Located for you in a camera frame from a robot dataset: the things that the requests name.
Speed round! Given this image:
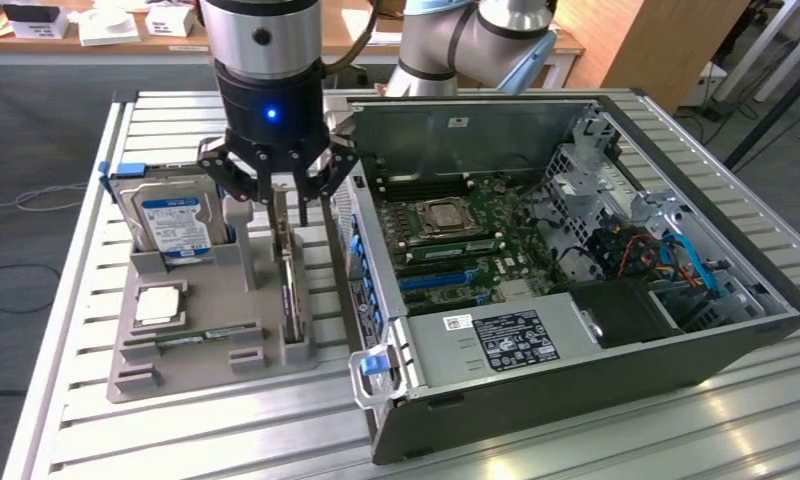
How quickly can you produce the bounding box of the red yellow black wire bundle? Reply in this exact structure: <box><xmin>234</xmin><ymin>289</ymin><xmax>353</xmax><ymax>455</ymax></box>
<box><xmin>592</xmin><ymin>224</ymin><xmax>701</xmax><ymax>286</ymax></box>

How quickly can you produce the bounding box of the grey parts rack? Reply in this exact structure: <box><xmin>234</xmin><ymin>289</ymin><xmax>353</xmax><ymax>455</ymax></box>
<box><xmin>105</xmin><ymin>194</ymin><xmax>321</xmax><ymax>404</ymax></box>

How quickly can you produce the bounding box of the small white printed box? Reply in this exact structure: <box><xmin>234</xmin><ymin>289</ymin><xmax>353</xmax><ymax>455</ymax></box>
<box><xmin>143</xmin><ymin>4</ymin><xmax>195</xmax><ymax>38</ymax></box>

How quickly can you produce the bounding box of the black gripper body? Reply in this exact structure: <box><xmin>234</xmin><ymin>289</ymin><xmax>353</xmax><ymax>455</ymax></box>
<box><xmin>211</xmin><ymin>59</ymin><xmax>333</xmax><ymax>157</ymax></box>

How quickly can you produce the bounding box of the silver CPU chip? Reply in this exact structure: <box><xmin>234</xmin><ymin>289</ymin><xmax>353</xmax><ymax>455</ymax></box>
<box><xmin>134</xmin><ymin>287</ymin><xmax>182</xmax><ymax>324</ymax></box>

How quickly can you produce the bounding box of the white floor cable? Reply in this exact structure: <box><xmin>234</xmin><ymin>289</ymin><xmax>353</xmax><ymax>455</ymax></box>
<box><xmin>0</xmin><ymin>182</ymin><xmax>91</xmax><ymax>211</ymax></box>

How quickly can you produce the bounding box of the blue expansion slot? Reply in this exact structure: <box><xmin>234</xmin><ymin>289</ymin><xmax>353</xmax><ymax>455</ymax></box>
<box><xmin>398</xmin><ymin>269</ymin><xmax>478</xmax><ymax>292</ymax></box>

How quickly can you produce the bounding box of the metal CPU socket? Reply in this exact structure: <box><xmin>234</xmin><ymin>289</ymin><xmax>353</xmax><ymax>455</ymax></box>
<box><xmin>416</xmin><ymin>197</ymin><xmax>474</xmax><ymax>239</ymax></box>

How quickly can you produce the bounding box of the hard disk with blue label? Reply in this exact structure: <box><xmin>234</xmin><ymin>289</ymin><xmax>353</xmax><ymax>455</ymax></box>
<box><xmin>114</xmin><ymin>177</ymin><xmax>226</xmax><ymax>259</ymax></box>

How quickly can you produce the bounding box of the wooden cabinet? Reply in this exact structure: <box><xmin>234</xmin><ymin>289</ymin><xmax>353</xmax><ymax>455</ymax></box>
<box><xmin>562</xmin><ymin>0</ymin><xmax>752</xmax><ymax>114</ymax></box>

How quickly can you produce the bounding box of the white box with black top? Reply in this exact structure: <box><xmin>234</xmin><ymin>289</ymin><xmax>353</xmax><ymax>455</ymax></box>
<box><xmin>2</xmin><ymin>4</ymin><xmax>67</xmax><ymax>39</ymax></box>

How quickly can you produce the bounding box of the silver metal drive cage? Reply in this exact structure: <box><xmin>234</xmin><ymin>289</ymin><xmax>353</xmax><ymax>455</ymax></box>
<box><xmin>545</xmin><ymin>112</ymin><xmax>785</xmax><ymax>334</ymax></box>

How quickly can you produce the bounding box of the white box with round item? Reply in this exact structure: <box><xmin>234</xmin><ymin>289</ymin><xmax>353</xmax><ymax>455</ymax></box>
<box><xmin>77</xmin><ymin>7</ymin><xmax>139</xmax><ymax>47</ymax></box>

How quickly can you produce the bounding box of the black floor cable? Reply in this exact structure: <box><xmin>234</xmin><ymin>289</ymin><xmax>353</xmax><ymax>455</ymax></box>
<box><xmin>0</xmin><ymin>263</ymin><xmax>61</xmax><ymax>281</ymax></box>

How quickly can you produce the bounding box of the blue disk caddy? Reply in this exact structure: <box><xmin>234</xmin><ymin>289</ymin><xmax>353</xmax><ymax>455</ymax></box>
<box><xmin>97</xmin><ymin>156</ymin><xmax>231</xmax><ymax>204</ymax></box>

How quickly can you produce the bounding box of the grey power supply unit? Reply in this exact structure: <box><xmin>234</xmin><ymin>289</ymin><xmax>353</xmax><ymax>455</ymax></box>
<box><xmin>398</xmin><ymin>292</ymin><xmax>605</xmax><ymax>389</ymax></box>

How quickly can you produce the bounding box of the black open PC case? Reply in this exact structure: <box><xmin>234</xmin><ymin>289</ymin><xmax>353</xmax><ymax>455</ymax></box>
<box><xmin>322</xmin><ymin>92</ymin><xmax>800</xmax><ymax>466</ymax></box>

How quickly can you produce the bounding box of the green Dell motherboard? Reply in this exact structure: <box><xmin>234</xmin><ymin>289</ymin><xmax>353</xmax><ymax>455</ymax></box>
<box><xmin>372</xmin><ymin>169</ymin><xmax>568</xmax><ymax>319</ymax></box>

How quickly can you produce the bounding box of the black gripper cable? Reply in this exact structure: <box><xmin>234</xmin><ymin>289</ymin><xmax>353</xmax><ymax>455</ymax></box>
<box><xmin>322</xmin><ymin>0</ymin><xmax>380</xmax><ymax>76</ymax></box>

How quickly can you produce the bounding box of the black Nvidia graphics card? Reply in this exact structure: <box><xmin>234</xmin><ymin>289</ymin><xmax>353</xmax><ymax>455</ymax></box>
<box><xmin>270</xmin><ymin>182</ymin><xmax>306</xmax><ymax>347</ymax></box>

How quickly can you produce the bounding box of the long wooden desk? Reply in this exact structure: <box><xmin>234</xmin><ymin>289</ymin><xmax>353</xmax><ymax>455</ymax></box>
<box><xmin>0</xmin><ymin>0</ymin><xmax>585</xmax><ymax>91</ymax></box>

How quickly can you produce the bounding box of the blue SATA wire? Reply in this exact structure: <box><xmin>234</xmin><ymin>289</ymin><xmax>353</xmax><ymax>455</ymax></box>
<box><xmin>662</xmin><ymin>232</ymin><xmax>728</xmax><ymax>301</ymax></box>

